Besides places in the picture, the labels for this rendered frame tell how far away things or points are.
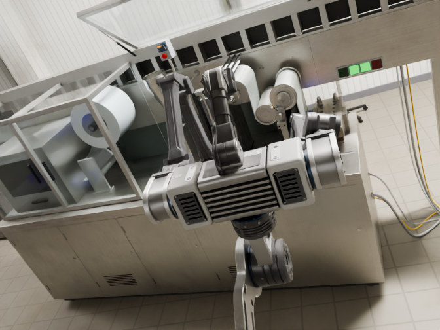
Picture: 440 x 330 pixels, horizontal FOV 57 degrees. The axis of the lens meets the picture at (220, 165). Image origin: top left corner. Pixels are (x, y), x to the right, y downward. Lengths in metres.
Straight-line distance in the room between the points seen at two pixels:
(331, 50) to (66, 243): 2.15
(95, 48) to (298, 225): 3.56
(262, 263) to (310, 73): 1.46
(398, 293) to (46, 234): 2.32
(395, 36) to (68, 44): 3.83
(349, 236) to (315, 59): 1.02
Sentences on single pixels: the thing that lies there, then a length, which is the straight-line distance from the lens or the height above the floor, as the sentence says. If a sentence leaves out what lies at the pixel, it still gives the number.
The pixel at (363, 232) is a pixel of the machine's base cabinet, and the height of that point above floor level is 0.49.
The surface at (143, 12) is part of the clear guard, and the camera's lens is 2.36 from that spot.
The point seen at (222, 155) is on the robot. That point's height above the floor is 1.57.
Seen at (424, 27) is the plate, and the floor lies 1.32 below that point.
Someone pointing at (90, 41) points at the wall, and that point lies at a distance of 5.17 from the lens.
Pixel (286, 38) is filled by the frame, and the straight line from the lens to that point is 2.47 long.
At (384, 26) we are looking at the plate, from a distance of 2.44.
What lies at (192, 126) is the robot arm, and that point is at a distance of 1.69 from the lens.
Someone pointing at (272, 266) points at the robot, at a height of 1.17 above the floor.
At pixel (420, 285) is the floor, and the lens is 2.74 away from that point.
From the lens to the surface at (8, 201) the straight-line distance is 3.21.
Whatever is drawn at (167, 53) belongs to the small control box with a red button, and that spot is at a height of 1.64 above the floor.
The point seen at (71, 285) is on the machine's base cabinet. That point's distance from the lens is 3.47.
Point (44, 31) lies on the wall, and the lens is 5.39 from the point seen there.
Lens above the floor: 2.06
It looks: 27 degrees down
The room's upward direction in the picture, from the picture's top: 22 degrees counter-clockwise
